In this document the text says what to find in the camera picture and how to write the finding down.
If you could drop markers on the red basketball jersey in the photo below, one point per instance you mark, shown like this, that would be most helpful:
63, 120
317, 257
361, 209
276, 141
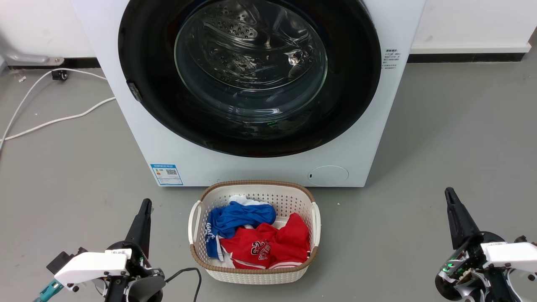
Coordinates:
277, 247

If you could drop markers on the white plastic laundry basket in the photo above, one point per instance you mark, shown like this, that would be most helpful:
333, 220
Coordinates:
256, 274

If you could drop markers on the white front-load washing machine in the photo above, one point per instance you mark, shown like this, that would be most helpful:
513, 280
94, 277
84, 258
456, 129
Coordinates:
268, 170

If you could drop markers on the white garment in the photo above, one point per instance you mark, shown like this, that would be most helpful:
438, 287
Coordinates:
245, 201

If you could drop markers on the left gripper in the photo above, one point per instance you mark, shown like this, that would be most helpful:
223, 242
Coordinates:
140, 281

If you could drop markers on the white wall baseboard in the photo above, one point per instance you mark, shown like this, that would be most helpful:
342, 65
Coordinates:
470, 48

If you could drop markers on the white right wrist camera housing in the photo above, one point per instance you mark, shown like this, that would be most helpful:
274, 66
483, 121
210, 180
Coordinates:
512, 253

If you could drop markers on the blue energy label sticker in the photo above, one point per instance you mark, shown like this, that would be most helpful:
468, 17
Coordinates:
166, 174

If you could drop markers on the blue sports jersey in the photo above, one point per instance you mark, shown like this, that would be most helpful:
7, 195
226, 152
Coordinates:
239, 218

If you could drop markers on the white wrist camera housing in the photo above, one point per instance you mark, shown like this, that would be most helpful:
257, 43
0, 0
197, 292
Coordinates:
512, 253
90, 268

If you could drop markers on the round white drain filter cover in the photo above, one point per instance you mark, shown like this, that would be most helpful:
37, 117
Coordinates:
328, 175

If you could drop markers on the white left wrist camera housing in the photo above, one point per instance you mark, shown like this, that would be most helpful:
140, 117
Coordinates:
90, 268

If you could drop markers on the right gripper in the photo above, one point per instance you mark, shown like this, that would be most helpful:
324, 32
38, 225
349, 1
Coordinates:
465, 272

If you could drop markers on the grey metal pipe bracket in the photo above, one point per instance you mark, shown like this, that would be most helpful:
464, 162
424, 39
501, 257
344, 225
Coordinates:
29, 58

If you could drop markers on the round black glass washer door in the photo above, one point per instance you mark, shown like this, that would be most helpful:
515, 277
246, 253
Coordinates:
159, 84

